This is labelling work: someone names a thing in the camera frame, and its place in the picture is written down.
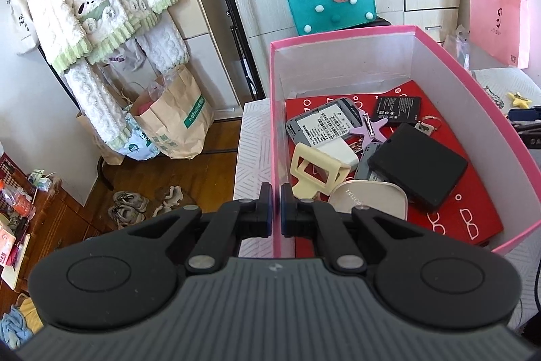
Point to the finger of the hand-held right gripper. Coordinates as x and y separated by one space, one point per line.
531 137
526 115

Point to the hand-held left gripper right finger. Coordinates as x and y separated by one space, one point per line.
288 217

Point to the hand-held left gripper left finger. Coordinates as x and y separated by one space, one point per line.
265 213

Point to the beige plastic holder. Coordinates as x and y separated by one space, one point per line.
302 175

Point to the pink cardboard box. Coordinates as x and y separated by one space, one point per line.
477 103

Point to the beige oval case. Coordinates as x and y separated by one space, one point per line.
367 198

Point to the white charger plug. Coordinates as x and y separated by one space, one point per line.
342 156

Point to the grey pocket router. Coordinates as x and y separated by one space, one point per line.
325 124
367 168

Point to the black box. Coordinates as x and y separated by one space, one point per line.
418 166

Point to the purple starfish clip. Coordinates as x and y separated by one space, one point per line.
372 130

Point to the black battery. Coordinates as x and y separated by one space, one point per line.
397 110

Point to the yellow starfish clip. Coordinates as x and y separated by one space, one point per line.
519 98

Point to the white cat print tablecloth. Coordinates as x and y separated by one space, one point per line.
253 145

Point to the pink paper bag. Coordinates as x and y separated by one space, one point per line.
501 27

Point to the white slippers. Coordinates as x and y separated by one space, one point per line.
169 200

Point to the crumpled clear plastic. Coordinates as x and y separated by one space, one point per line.
457 46

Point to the red printed cloth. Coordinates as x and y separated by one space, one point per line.
460 217

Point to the brown paper bag green label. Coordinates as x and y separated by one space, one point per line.
181 120

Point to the pair of grey shoes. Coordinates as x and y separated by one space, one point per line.
126 208

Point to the green white plastic bag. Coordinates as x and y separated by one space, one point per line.
137 143

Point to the black suitcase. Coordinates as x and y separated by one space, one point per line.
378 22

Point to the plain brown paper bag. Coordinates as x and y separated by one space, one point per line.
91 132

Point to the white printed plastic bag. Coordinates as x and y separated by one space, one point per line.
126 56

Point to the black tripod stand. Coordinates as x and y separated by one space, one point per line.
228 5

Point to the brown wooden cabinet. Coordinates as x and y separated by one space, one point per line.
55 225

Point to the black clothes rack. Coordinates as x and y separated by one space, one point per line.
67 86

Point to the plastic bottle red label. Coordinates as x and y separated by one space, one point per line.
19 202

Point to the pink book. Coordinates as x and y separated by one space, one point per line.
12 255

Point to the yellow blanket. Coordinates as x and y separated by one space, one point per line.
29 316

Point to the light blue cloth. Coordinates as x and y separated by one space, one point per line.
12 327

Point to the white canvas tote bag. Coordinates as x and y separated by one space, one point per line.
23 22

